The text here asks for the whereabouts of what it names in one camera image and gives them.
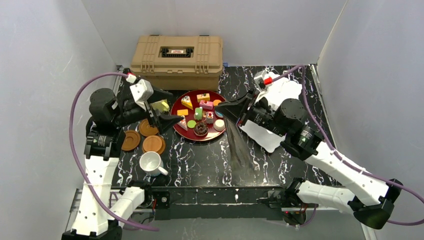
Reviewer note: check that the yellow rectangular cake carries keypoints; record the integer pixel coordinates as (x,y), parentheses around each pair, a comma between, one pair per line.
(203,97)

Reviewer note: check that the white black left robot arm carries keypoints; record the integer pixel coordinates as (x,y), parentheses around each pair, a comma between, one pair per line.
(95,219)

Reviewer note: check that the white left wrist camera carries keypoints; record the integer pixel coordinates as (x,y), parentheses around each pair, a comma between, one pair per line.
(141,90)

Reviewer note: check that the brown wooden coaster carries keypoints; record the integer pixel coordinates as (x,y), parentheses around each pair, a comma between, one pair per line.
(146,130)

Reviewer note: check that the orange square cake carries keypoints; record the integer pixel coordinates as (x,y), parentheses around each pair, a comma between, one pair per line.
(183,112)

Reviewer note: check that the white triangular cake slice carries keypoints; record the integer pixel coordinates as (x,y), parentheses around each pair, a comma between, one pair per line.
(183,124)

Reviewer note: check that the light wooden coaster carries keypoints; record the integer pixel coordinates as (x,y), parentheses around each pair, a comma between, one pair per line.
(154,143)

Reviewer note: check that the white three-tier cake stand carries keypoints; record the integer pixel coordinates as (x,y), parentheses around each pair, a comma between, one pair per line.
(275,94)

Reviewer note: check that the tan plastic toolbox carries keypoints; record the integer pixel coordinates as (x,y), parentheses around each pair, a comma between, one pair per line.
(179,62)

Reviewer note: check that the chocolate donut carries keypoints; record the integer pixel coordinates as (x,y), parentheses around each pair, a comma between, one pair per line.
(201,129)

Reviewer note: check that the round red tray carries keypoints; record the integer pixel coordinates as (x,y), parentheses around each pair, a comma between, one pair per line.
(212,134)

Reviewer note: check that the pink rectangular cake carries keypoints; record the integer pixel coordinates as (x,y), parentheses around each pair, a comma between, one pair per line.
(206,105)

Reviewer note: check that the pale yellow mug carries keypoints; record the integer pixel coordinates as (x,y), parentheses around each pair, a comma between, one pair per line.
(161,106)

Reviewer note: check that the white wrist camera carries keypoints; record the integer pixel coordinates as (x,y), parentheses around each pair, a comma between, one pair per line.
(141,90)
(262,80)

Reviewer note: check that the green round macaron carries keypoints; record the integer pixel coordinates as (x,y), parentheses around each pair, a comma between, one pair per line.
(191,124)

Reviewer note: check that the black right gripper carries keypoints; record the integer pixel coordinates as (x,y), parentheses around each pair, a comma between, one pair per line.
(245,110)

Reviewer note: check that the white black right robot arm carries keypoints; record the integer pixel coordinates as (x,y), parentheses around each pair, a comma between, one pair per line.
(369,200)

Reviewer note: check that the dark brown coaster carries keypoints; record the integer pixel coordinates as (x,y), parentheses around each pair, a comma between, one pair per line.
(131,141)

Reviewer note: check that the blue frosted donut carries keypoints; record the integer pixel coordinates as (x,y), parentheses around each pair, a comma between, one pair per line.
(218,114)

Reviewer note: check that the black tongs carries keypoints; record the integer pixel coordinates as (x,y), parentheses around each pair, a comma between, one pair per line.
(240,159)

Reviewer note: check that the white mug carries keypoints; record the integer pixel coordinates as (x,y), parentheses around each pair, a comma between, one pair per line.
(151,163)

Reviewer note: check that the white round cake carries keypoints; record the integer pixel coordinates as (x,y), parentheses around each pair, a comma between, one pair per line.
(219,125)

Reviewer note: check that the orange round cookie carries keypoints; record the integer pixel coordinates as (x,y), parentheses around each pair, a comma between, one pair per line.
(216,102)

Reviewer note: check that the yellow triangular cake slice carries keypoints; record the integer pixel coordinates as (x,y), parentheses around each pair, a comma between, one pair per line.
(186,102)

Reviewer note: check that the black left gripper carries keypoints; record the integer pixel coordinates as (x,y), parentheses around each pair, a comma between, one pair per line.
(156,120)

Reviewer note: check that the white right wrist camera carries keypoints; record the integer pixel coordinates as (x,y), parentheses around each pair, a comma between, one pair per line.
(262,80)

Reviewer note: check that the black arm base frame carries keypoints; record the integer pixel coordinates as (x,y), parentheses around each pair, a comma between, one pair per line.
(251,202)

